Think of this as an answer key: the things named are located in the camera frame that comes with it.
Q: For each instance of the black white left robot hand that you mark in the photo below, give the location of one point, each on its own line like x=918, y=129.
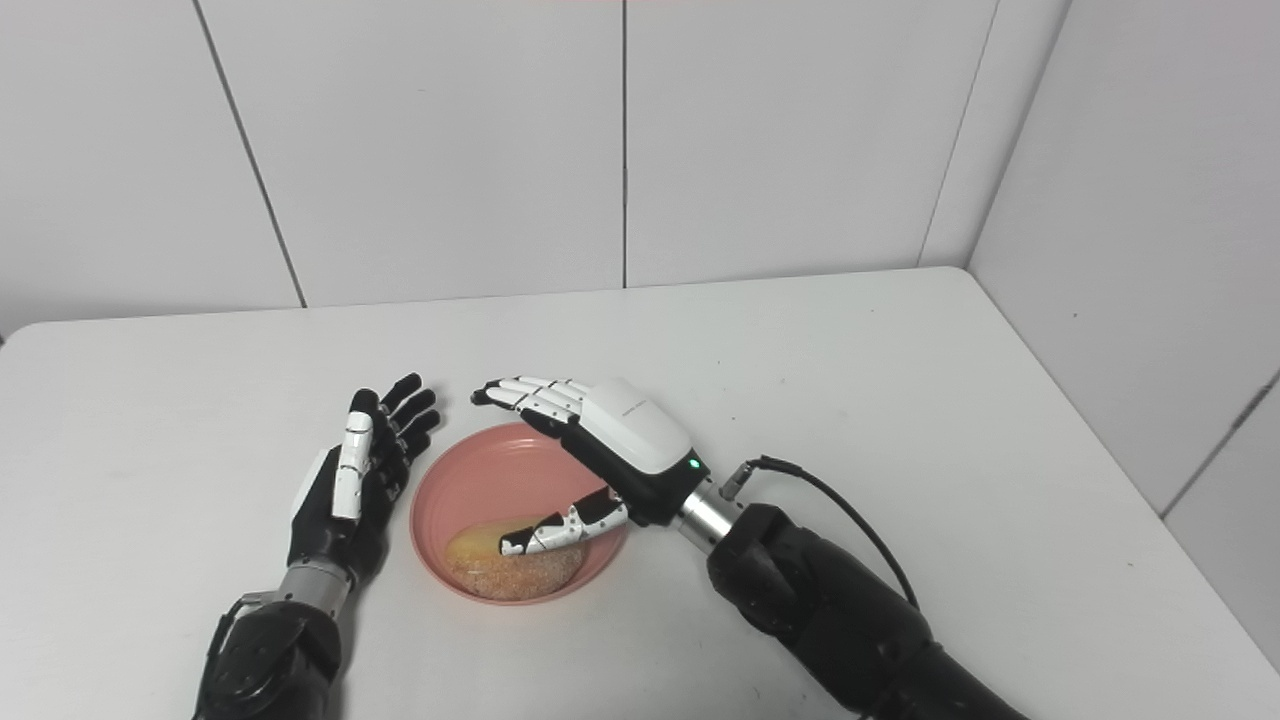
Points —
x=320, y=525

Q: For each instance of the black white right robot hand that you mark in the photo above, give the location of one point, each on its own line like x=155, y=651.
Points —
x=635, y=430

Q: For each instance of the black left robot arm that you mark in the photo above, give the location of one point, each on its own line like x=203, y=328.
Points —
x=270, y=660

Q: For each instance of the golden bread roll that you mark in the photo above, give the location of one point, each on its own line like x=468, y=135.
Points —
x=510, y=575

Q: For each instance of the pink round plate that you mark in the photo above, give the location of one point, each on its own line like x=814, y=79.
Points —
x=480, y=480

